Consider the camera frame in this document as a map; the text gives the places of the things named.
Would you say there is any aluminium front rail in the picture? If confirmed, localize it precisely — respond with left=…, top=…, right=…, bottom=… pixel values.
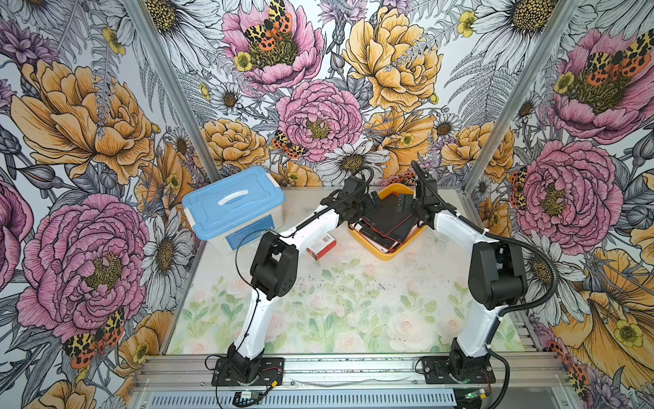
left=130, top=352, right=583, bottom=408

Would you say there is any small red white carton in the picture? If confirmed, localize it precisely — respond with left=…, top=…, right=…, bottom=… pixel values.
left=307, top=233, right=337, bottom=260

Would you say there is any pink white writing tablet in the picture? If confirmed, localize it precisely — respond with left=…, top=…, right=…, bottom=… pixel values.
left=354, top=223, right=412, bottom=253

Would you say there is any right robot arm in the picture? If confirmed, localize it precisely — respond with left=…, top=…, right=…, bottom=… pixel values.
left=412, top=175, right=527, bottom=383

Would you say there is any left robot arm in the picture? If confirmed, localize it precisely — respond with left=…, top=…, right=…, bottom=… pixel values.
left=223, top=175, right=373, bottom=383

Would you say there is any red writing tablet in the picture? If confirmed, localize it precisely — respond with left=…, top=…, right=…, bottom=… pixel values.
left=359, top=219, right=416, bottom=250
left=363, top=194, right=417, bottom=233

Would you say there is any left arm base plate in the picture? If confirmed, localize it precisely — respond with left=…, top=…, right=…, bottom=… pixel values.
left=211, top=357, right=285, bottom=387

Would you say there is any yellow storage tray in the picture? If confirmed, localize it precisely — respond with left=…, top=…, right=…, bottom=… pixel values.
left=348, top=183, right=426, bottom=261

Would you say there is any blue lidded storage box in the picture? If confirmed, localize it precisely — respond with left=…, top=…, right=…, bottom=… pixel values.
left=182, top=166, right=285, bottom=256

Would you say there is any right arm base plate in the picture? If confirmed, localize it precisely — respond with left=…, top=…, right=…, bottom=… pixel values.
left=418, top=355, right=496, bottom=384

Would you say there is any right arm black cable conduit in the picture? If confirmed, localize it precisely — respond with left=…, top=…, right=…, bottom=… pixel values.
left=411, top=160, right=559, bottom=318

